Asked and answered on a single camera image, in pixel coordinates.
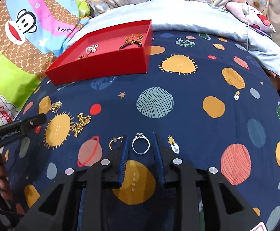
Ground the gold hoop earring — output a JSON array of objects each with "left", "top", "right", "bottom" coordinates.
[{"left": 109, "top": 136, "right": 124, "bottom": 150}]

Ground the silver ring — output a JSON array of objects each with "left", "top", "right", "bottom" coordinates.
[{"left": 132, "top": 132, "right": 151, "bottom": 155}]

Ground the chunky gold chain bracelet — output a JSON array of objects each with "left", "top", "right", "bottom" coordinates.
[{"left": 71, "top": 113, "right": 92, "bottom": 138}]

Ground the gold wristwatch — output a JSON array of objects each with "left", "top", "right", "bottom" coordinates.
[{"left": 78, "top": 55, "right": 89, "bottom": 59}]

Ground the white pearl bracelet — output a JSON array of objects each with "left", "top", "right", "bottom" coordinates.
[{"left": 85, "top": 44, "right": 99, "bottom": 54}]

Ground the dark wooden bead bracelet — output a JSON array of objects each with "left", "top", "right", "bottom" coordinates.
[{"left": 118, "top": 41, "right": 143, "bottom": 51}]

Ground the gold woven bangle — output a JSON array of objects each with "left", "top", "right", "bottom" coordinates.
[{"left": 124, "top": 33, "right": 143, "bottom": 43}]

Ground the red jewelry tray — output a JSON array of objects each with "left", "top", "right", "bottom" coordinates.
[{"left": 45, "top": 20, "right": 153, "bottom": 85}]

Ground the person's left hand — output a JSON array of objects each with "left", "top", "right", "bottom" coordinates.
[{"left": 0, "top": 154, "right": 12, "bottom": 202}]

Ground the navy planet print bedsheet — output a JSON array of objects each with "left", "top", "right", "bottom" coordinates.
[{"left": 4, "top": 31, "right": 280, "bottom": 230}]

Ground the colourful monkey cartoon blanket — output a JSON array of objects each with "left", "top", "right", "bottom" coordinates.
[{"left": 0, "top": 0, "right": 90, "bottom": 126}]

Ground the light blue pillow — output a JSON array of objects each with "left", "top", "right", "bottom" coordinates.
[{"left": 66, "top": 0, "right": 280, "bottom": 76}]

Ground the small pink floral pillow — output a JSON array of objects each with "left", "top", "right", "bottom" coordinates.
[{"left": 225, "top": 2, "right": 276, "bottom": 34}]

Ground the thin gold chain necklace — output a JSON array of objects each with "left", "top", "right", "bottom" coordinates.
[{"left": 49, "top": 100, "right": 63, "bottom": 114}]

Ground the white charging cable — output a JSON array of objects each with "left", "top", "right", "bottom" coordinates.
[{"left": 241, "top": 0, "right": 254, "bottom": 51}]

